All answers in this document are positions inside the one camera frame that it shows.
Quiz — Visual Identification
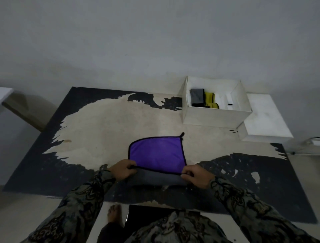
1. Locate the person's patterned shirt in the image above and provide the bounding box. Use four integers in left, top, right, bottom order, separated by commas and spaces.
125, 210, 233, 243

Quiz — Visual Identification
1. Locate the person's left foot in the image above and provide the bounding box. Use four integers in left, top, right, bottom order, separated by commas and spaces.
107, 204, 123, 226

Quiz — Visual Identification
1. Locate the person's right hand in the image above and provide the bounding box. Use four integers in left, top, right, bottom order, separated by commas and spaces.
180, 164, 215, 190

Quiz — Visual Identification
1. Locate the person's left forearm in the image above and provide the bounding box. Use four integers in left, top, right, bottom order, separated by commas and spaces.
21, 170, 116, 243

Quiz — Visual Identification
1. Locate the white box lid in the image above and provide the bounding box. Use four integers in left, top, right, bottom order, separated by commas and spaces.
236, 93, 294, 144

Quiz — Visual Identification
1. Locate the person's left hand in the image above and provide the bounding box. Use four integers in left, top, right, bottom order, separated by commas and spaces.
107, 159, 138, 182

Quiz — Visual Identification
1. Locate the person's dark trouser leg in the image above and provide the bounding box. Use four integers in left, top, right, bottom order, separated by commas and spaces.
97, 221, 126, 243

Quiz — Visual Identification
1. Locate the white side table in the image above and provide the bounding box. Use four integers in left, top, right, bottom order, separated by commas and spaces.
0, 87, 14, 104

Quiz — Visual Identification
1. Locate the person's right forearm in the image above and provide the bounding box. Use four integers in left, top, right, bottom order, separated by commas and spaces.
210, 176, 320, 243

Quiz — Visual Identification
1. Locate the white box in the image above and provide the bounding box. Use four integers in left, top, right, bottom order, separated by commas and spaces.
182, 76, 252, 129

